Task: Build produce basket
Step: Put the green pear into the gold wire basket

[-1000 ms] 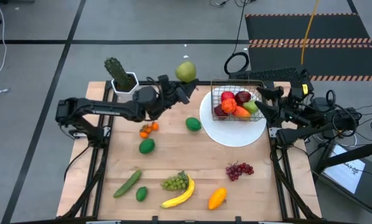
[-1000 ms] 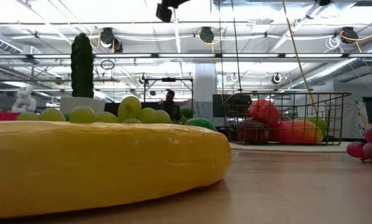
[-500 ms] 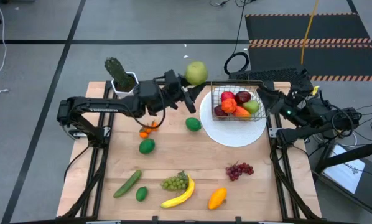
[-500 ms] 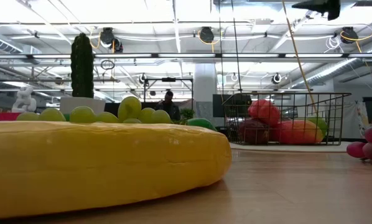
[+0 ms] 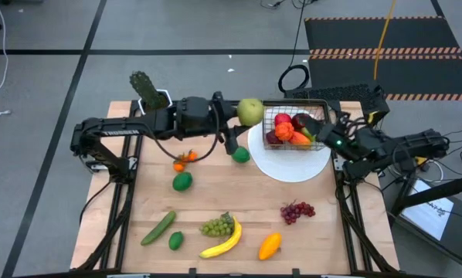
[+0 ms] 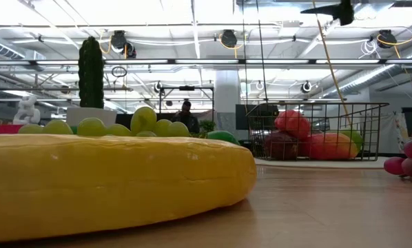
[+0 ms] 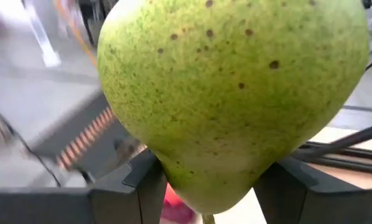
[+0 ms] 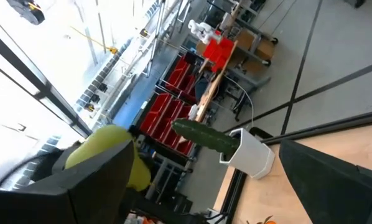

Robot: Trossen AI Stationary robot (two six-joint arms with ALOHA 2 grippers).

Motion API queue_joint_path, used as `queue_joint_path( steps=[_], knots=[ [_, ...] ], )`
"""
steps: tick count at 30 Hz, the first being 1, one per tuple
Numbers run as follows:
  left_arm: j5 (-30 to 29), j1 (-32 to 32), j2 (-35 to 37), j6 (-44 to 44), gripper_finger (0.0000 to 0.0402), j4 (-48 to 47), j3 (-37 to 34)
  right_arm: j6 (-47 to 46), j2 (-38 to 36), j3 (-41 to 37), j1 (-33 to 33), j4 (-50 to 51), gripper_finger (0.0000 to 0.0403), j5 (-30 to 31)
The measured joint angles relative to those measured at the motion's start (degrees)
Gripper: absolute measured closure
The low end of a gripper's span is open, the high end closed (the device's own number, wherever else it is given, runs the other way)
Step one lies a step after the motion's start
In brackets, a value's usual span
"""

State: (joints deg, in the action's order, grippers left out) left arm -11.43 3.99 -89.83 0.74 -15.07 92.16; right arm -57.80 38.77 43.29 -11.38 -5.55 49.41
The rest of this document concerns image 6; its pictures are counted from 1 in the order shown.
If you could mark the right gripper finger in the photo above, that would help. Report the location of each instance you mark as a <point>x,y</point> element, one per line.
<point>324,9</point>

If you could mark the orange bell pepper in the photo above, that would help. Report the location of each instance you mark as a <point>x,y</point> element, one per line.
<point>292,123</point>

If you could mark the red and yellow mango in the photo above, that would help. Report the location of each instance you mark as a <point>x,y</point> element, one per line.
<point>330,146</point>

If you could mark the dark maroon apple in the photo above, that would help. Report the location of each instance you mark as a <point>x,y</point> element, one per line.
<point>280,147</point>

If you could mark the yellow banana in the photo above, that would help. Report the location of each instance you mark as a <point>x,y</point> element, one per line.
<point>106,182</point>

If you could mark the white hanging sheet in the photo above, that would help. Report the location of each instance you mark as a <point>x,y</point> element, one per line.
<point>386,134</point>

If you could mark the black background monitor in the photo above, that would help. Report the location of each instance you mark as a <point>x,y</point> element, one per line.
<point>242,117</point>

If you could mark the white round plate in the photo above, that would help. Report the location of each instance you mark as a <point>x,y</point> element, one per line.
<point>330,164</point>

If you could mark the green lime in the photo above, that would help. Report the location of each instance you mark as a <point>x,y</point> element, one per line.
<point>223,136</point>
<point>73,130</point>

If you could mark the small green background plant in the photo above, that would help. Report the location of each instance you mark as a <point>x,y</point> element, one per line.
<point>207,125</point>

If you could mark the person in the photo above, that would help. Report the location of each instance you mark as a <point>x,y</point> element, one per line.
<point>186,115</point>

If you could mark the green artificial cactus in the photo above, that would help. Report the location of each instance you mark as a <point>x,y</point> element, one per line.
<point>90,75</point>

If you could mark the white hexagonal planter pot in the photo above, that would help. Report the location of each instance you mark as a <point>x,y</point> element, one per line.
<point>89,115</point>

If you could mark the green grape bunch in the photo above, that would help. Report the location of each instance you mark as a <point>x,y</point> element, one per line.
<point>90,127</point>

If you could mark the white humanoid figure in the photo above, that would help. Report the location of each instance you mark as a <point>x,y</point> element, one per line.
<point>27,110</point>

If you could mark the red box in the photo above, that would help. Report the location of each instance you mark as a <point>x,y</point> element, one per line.
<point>8,129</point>

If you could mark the black background gantry frame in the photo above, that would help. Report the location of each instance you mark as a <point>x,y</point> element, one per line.
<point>187,88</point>

